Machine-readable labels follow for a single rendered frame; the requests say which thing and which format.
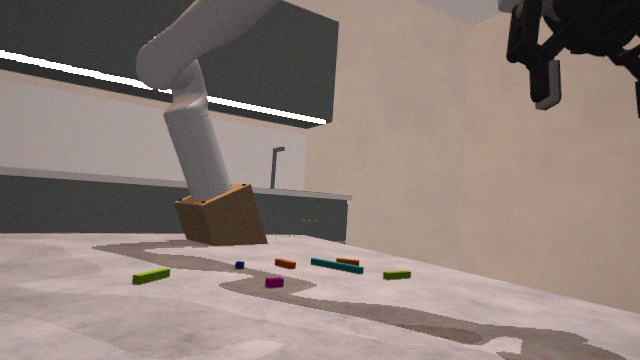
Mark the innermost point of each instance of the orange rod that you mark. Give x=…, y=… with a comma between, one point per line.
x=348, y=261
x=285, y=263

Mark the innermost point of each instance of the small magenta block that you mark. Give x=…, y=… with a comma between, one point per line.
x=274, y=282

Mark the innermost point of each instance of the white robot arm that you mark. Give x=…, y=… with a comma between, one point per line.
x=169, y=61

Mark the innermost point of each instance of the lime green rod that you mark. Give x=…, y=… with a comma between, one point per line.
x=150, y=276
x=390, y=275

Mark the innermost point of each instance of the turquoise rod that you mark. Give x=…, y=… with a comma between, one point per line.
x=337, y=265

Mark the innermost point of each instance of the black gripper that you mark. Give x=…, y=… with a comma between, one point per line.
x=595, y=26

